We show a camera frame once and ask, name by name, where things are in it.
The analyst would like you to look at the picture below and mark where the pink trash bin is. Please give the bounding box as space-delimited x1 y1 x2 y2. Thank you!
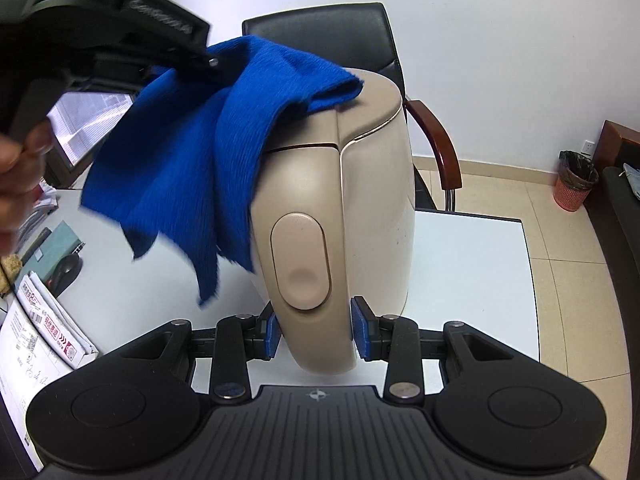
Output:
554 150 600 212

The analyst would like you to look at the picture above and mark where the teal notebook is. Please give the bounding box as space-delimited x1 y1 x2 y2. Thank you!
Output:
20 221 86 281

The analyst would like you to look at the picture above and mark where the white packet with red label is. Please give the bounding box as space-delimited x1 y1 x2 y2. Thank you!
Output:
15 270 99 368

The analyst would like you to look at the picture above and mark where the white paper sheet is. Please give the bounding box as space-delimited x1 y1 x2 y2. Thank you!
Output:
0 305 76 471

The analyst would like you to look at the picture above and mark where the blue cleaning cloth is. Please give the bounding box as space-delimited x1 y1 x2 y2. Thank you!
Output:
80 35 365 308

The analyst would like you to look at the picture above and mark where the beige electric kettle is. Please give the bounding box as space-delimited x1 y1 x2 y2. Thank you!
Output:
250 67 418 376

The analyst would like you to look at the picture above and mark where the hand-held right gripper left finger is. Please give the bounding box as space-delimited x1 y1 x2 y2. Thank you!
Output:
117 310 281 403

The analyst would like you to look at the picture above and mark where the black computer mouse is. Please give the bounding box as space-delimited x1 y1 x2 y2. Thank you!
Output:
51 253 83 297

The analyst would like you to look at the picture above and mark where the wooden side table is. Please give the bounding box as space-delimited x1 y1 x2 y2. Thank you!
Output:
597 120 640 171

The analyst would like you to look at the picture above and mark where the grey pouch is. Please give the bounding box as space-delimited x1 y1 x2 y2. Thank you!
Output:
620 162 640 200

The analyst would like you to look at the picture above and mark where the dark-framed window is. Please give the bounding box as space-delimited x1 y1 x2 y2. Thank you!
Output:
47 87 142 168

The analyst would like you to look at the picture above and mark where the black office chair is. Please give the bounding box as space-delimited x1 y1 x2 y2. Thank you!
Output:
241 2 463 212

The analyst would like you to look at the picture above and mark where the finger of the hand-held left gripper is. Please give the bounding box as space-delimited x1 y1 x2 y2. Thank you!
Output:
150 42 243 85

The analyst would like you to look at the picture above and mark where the black sofa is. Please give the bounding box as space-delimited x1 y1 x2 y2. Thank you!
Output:
585 165 640 323

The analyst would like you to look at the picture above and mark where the stack of papers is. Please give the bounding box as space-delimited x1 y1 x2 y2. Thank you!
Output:
17 182 58 242

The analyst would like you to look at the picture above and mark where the person's left hand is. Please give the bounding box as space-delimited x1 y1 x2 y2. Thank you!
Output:
0 120 56 257

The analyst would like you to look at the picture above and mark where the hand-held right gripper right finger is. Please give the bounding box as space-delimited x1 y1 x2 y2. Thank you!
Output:
350 296 516 403

